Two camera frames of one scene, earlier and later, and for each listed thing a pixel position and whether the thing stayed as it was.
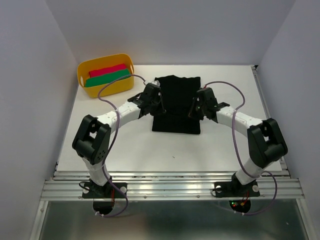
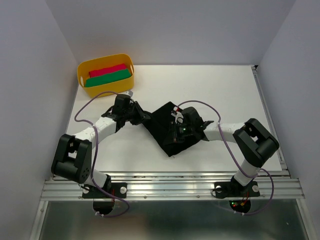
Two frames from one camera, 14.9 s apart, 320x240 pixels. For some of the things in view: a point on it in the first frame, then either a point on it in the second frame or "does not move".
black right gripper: (192, 112) → (175, 136)
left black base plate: (109, 190) does not move
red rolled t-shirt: (101, 71) does not move
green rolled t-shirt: (102, 80) does not move
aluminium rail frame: (275, 184) does not move
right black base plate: (236, 189) does not move
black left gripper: (159, 110) → (141, 115)
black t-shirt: (178, 94) → (157, 121)
